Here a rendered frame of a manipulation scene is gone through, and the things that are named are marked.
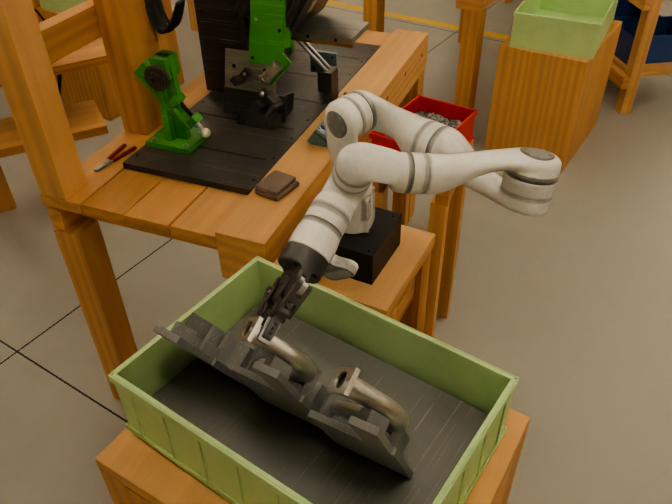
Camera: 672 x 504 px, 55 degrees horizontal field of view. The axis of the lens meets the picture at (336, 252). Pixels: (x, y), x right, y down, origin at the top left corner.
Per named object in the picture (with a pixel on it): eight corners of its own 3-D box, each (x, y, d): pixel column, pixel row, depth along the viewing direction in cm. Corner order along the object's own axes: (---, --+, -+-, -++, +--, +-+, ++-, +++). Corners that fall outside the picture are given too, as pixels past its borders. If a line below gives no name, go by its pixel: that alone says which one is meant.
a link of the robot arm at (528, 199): (556, 213, 117) (443, 165, 132) (571, 164, 112) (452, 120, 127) (531, 226, 111) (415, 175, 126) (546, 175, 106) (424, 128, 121)
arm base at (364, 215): (376, 214, 158) (377, 154, 147) (366, 237, 152) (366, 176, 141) (340, 207, 161) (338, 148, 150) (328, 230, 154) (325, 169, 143)
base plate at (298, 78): (380, 50, 256) (380, 45, 255) (251, 196, 177) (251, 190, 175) (284, 37, 268) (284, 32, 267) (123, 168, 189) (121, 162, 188)
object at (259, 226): (426, 67, 274) (429, 32, 265) (269, 290, 166) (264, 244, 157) (394, 63, 278) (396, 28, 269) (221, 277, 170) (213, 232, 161)
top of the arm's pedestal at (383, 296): (434, 245, 170) (436, 233, 167) (386, 323, 148) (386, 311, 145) (326, 215, 181) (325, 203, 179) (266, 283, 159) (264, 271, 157)
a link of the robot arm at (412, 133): (453, 158, 131) (423, 178, 126) (355, 118, 146) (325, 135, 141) (456, 117, 125) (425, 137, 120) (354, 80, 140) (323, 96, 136)
